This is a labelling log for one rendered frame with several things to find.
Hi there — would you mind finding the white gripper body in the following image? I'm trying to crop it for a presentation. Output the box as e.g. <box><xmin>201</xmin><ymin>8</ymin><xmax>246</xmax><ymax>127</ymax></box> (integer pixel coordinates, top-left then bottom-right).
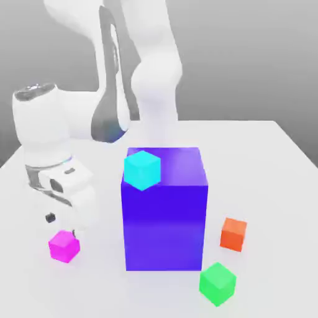
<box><xmin>55</xmin><ymin>184</ymin><xmax>99</xmax><ymax>232</ymax></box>

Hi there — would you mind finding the small magenta cube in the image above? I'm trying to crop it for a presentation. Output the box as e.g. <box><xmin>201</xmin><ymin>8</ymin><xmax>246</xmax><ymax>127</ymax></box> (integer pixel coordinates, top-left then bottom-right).
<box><xmin>48</xmin><ymin>229</ymin><xmax>81</xmax><ymax>264</ymax></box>

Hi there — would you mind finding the small cyan cube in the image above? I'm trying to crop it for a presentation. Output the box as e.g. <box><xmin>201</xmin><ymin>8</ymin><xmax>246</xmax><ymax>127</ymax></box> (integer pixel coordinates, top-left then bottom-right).
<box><xmin>123</xmin><ymin>150</ymin><xmax>161</xmax><ymax>192</ymax></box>

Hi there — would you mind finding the small orange cube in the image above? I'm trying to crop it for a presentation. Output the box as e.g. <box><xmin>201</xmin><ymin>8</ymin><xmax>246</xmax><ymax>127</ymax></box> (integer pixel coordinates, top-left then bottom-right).
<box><xmin>219</xmin><ymin>217</ymin><xmax>248</xmax><ymax>253</ymax></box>

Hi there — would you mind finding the small green cube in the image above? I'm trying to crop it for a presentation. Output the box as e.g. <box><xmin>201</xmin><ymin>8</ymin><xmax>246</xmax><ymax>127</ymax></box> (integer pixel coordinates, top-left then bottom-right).
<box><xmin>198</xmin><ymin>261</ymin><xmax>237</xmax><ymax>307</ymax></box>

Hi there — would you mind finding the large blue box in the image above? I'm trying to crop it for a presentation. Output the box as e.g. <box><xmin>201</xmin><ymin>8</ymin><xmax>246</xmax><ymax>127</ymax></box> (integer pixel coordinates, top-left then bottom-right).
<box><xmin>120</xmin><ymin>147</ymin><xmax>209</xmax><ymax>272</ymax></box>

